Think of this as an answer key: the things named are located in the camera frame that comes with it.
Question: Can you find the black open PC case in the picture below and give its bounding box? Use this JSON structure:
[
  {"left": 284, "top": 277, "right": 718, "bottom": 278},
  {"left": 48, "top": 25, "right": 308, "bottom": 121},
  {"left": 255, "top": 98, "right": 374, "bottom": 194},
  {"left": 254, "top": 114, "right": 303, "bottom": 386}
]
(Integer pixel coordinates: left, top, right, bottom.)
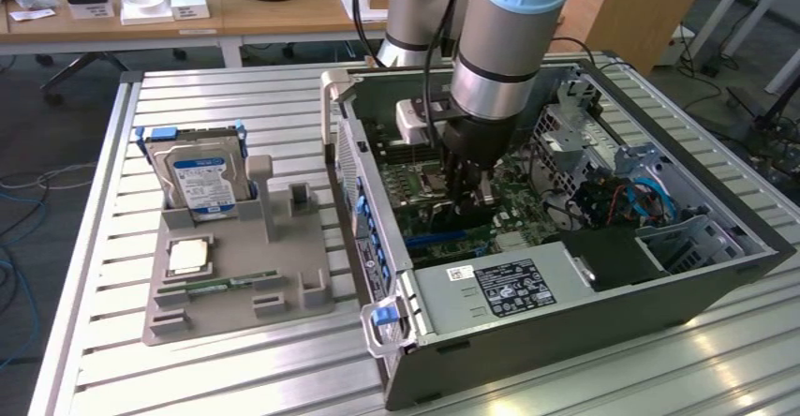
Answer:
[{"left": 320, "top": 57, "right": 787, "bottom": 412}]

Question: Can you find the green motherboard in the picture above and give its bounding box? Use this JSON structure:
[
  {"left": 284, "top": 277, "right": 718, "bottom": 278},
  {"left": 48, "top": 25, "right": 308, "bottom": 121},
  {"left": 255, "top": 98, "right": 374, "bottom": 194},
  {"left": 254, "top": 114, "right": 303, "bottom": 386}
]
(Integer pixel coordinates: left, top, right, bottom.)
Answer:
[{"left": 372, "top": 125, "right": 564, "bottom": 271}]

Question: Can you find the green RAM stick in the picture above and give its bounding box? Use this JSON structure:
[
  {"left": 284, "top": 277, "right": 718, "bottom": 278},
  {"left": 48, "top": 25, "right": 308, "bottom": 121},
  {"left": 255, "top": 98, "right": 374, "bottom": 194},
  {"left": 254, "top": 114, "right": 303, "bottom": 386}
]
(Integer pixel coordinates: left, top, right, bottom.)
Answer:
[
  {"left": 410, "top": 198, "right": 450, "bottom": 220},
  {"left": 158, "top": 273, "right": 280, "bottom": 294}
]

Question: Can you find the black Nvidia graphics card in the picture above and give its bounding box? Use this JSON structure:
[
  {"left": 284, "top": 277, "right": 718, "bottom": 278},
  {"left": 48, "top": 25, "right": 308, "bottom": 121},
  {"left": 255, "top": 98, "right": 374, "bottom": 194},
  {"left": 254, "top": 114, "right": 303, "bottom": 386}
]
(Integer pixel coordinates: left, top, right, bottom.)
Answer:
[{"left": 430, "top": 200, "right": 496, "bottom": 234}]

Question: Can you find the silver CPU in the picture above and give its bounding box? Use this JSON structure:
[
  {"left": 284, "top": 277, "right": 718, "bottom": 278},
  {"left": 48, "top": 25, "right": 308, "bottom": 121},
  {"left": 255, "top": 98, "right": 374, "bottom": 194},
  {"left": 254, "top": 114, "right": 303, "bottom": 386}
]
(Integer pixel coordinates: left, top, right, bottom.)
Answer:
[{"left": 168, "top": 241, "right": 211, "bottom": 275}]

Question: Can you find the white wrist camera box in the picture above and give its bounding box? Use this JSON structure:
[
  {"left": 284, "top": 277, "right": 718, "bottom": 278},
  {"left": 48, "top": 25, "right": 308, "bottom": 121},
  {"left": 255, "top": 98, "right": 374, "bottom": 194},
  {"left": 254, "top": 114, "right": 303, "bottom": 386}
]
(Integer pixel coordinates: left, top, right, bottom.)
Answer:
[{"left": 395, "top": 99, "right": 451, "bottom": 146}]

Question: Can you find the perforated metal drive cage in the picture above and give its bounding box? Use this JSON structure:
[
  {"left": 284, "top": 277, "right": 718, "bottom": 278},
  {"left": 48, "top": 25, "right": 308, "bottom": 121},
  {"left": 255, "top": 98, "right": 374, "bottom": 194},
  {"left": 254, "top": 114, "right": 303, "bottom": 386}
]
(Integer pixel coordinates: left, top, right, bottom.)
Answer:
[{"left": 530, "top": 67, "right": 627, "bottom": 197}]

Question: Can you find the CPU socket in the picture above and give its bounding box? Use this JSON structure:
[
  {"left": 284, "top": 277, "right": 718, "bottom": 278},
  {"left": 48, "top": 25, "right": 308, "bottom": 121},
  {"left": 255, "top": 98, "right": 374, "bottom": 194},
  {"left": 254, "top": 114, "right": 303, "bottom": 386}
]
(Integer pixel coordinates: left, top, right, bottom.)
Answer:
[{"left": 419, "top": 160, "right": 451, "bottom": 193}]

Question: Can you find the wooden cabinet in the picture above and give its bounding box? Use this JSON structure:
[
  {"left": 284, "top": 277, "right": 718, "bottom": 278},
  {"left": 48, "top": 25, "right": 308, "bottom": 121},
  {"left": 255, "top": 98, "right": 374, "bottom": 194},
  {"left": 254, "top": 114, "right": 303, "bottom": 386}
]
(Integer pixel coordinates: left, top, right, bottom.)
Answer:
[{"left": 550, "top": 0, "right": 718, "bottom": 75}]

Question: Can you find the grey power supply unit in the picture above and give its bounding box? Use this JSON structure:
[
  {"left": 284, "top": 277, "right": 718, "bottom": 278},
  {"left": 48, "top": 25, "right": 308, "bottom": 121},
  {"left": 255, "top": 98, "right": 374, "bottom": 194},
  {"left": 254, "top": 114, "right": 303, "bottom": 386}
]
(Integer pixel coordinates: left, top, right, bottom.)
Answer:
[{"left": 399, "top": 242, "right": 595, "bottom": 338}]

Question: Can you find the hard disk with blue caddy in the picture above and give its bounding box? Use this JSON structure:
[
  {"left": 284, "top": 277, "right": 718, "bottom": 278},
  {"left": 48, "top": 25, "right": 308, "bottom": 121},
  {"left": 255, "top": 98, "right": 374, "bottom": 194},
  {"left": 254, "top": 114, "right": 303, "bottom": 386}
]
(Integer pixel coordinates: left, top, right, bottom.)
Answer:
[{"left": 132, "top": 124, "right": 252, "bottom": 224}]

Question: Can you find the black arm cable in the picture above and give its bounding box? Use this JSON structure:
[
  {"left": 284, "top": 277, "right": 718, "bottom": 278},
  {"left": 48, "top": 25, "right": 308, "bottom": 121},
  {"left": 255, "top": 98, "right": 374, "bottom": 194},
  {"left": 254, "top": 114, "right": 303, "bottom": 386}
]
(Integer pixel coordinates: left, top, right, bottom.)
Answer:
[{"left": 351, "top": 0, "right": 468, "bottom": 148}]

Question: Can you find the silver chipset heatsink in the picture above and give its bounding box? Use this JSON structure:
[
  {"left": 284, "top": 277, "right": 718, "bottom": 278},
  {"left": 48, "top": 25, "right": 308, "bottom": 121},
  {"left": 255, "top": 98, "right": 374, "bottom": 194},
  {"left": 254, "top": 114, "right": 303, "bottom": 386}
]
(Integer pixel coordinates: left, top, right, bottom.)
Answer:
[{"left": 492, "top": 233, "right": 528, "bottom": 254}]

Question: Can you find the white card with red print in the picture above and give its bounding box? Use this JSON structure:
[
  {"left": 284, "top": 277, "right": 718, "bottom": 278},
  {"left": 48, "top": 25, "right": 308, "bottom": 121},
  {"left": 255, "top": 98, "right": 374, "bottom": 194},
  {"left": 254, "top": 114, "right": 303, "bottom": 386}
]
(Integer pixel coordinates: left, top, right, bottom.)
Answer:
[{"left": 8, "top": 7, "right": 58, "bottom": 22}]

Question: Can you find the blue floor cable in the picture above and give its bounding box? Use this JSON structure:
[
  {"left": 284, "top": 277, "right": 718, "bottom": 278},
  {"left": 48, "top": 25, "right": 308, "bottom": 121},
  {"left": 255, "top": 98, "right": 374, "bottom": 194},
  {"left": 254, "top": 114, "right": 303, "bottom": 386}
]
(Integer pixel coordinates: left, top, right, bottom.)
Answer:
[{"left": 0, "top": 190, "right": 50, "bottom": 370}]

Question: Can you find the flat white box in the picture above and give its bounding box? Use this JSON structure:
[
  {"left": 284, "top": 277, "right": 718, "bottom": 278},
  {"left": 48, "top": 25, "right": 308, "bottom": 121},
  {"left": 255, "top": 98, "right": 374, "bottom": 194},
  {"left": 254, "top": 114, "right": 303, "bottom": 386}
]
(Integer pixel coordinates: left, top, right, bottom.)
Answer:
[{"left": 119, "top": 2, "right": 176, "bottom": 26}]

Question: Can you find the white paper stack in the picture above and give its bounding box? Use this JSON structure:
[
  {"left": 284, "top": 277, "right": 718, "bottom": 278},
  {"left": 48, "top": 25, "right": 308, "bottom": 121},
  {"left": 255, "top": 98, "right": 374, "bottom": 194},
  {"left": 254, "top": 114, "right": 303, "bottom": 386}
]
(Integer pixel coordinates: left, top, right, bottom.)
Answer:
[{"left": 338, "top": 0, "right": 391, "bottom": 24}]

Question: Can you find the white table frame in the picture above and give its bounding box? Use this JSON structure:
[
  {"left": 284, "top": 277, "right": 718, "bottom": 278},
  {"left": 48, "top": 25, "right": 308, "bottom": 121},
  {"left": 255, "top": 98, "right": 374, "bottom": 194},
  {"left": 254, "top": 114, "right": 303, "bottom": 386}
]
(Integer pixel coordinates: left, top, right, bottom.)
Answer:
[{"left": 684, "top": 0, "right": 800, "bottom": 95}]

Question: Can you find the black connector wire bundle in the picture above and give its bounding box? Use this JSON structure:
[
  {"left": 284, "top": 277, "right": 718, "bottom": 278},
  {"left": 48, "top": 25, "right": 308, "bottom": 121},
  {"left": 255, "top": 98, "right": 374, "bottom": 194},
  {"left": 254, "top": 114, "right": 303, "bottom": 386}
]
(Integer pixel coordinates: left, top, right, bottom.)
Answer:
[{"left": 566, "top": 180, "right": 631, "bottom": 230}]

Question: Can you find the grey plastic parts rack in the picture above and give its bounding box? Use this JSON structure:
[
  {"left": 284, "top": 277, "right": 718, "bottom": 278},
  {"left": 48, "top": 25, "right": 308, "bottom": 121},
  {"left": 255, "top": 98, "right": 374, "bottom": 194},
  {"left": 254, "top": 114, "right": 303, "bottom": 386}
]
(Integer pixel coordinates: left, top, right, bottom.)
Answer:
[{"left": 142, "top": 153, "right": 338, "bottom": 347}]

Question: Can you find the white cube box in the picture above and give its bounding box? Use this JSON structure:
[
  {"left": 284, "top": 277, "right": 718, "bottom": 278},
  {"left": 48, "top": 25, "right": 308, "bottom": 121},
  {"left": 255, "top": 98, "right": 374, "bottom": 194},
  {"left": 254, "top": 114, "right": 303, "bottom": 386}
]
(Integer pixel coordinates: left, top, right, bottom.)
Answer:
[{"left": 170, "top": 0, "right": 211, "bottom": 22}]

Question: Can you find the wooden desk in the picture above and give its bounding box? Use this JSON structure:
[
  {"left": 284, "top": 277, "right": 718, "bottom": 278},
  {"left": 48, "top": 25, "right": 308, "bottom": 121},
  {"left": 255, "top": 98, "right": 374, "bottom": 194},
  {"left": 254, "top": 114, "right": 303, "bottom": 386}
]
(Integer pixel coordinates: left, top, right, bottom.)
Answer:
[{"left": 0, "top": 0, "right": 564, "bottom": 56}]

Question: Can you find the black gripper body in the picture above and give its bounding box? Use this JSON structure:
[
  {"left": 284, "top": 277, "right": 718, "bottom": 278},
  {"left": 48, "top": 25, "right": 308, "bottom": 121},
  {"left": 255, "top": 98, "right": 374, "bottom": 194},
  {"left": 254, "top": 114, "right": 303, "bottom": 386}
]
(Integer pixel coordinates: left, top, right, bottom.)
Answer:
[{"left": 442, "top": 116, "right": 515, "bottom": 171}]

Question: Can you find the grey metal disk bay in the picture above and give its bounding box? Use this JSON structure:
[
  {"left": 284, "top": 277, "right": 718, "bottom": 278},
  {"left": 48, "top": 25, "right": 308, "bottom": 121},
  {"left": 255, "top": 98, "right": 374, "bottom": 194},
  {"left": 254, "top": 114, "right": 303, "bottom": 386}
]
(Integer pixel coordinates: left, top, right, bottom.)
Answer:
[{"left": 634, "top": 214, "right": 750, "bottom": 276}]

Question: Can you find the white box with black top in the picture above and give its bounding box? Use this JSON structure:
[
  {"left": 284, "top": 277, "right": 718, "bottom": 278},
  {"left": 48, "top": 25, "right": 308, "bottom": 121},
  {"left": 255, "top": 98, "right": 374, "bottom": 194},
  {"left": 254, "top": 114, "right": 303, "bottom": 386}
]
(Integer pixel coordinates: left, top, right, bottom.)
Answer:
[{"left": 64, "top": 0, "right": 116, "bottom": 20}]

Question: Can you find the blue wire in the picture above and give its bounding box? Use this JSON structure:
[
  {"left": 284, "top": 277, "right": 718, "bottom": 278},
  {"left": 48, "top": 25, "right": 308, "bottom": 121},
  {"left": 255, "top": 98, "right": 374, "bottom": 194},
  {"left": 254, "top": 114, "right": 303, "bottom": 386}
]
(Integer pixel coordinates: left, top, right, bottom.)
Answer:
[{"left": 630, "top": 177, "right": 682, "bottom": 226}]

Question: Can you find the black RAM slot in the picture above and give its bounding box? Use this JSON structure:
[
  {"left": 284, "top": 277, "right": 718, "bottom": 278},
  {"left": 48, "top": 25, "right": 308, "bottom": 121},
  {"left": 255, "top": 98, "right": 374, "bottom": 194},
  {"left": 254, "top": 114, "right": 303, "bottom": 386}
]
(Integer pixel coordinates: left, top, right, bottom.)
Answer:
[
  {"left": 378, "top": 145, "right": 439, "bottom": 158},
  {"left": 379, "top": 151, "right": 443, "bottom": 164}
]

